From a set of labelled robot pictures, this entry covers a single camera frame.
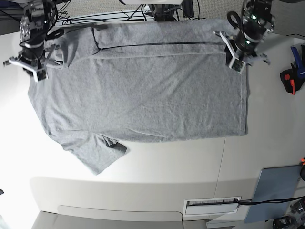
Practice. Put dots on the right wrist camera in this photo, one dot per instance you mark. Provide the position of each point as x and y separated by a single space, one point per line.
40 74

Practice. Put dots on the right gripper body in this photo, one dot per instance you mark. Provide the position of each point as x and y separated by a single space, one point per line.
34 55

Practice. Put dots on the blue clamp with orange trigger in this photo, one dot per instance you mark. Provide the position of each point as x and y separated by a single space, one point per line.
294 78

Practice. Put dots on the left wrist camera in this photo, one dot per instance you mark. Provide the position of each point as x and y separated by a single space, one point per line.
237 65

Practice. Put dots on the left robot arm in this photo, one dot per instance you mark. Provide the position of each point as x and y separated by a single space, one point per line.
252 11

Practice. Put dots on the blue-grey tablet board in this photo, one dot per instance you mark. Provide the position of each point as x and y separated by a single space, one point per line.
273 183

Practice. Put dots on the grey T-shirt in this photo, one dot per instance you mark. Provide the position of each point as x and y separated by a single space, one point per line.
138 82

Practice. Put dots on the orange black tool right edge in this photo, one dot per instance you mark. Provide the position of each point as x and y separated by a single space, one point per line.
302 171

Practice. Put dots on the central robot base mount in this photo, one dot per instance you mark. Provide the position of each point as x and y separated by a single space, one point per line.
163 12

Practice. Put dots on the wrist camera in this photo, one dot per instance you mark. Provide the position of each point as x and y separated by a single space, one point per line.
237 65
40 74

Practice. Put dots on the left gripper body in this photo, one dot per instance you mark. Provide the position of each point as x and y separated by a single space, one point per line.
245 43

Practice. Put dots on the black device at bottom right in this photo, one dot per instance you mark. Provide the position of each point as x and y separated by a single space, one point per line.
283 222

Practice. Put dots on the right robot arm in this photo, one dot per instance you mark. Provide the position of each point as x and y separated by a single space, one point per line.
40 17

